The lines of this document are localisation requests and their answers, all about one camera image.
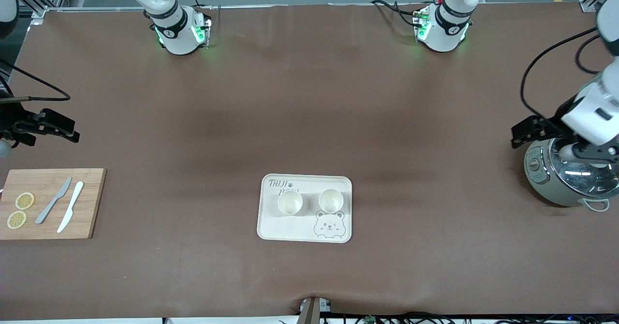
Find cream paper cup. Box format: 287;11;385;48
318;189;344;214
277;190;304;216

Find grey pot with glass lid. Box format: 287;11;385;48
524;138;619;212

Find glass pot lid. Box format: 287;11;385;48
551;140;619;199

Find grey plastic knife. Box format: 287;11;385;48
35;177;73;225

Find white plastic knife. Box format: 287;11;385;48
57;181;85;234

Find bamboo cutting board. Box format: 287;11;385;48
0;168;107;240

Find brown table mat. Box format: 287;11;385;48
0;2;619;321

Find cream tray with bear print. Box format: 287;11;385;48
256;174;353;244

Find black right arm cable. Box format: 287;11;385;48
0;59;71;103

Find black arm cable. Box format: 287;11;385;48
520;27;603;119
0;59;71;103

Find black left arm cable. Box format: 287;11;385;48
520;27;603;119

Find black cables at arm base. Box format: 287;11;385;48
370;0;419;29

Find metal camera stand bracket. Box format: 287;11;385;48
297;296;333;324

